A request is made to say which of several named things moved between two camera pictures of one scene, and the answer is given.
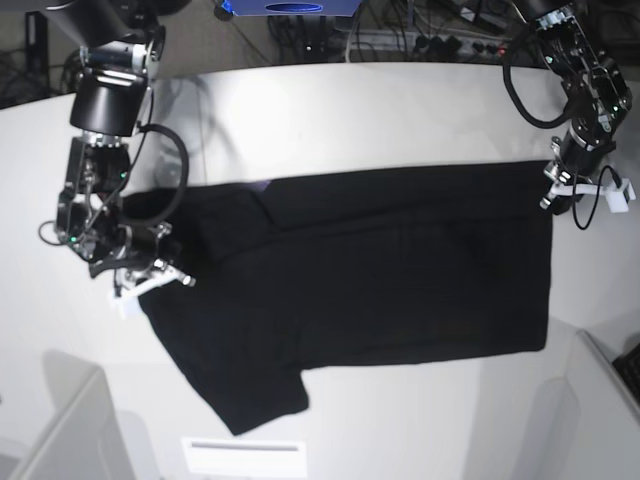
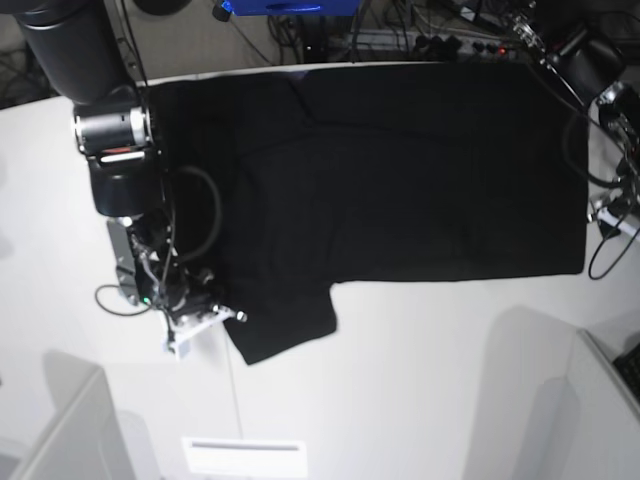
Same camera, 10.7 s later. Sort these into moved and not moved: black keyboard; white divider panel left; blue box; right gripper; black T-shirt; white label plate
Moved: black T-shirt; right gripper
Not moved: white label plate; white divider panel left; blue box; black keyboard
